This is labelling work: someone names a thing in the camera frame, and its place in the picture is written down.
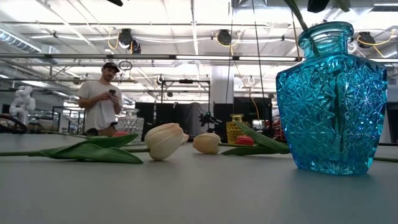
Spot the orange black vacuum cleaner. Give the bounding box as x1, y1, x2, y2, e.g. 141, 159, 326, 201
0, 114, 28, 134

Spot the blue cut glass vase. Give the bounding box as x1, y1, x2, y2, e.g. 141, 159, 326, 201
275, 21, 389, 175

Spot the black partition panel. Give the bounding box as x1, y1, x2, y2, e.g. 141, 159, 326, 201
135, 101, 177, 138
213, 96, 274, 139

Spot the clear textured glass vase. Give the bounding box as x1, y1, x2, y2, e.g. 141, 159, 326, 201
116, 108, 145, 135

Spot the white humanoid robot figure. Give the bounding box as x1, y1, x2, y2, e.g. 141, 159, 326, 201
8, 85, 37, 125

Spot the black ceiling cable reel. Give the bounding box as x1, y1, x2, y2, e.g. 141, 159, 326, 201
216, 29, 233, 46
357, 30, 376, 49
118, 28, 134, 49

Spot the black metal frame stand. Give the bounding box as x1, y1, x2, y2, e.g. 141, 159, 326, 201
160, 78, 211, 131

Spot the person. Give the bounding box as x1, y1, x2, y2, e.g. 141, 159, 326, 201
76, 61, 124, 137

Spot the yellow hanging cable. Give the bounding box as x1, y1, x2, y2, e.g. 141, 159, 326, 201
215, 32, 261, 121

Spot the long ceiling light bar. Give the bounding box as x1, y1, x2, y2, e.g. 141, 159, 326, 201
174, 54, 299, 62

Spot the yellow textured glass vase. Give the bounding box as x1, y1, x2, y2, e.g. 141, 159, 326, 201
226, 113, 251, 144

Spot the black camera rig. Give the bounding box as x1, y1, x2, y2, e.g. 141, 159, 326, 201
198, 112, 223, 133

